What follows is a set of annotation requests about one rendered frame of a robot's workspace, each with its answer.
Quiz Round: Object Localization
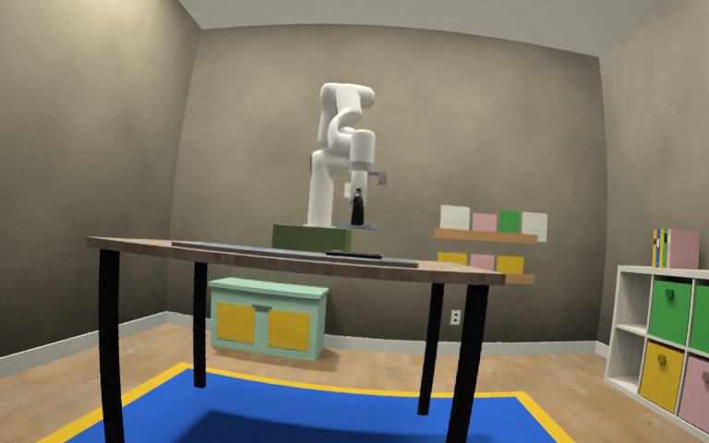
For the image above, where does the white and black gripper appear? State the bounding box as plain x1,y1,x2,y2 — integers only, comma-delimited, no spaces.
349,170,373,226

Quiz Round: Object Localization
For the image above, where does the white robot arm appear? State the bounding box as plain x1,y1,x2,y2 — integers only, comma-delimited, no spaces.
304,83,387,228

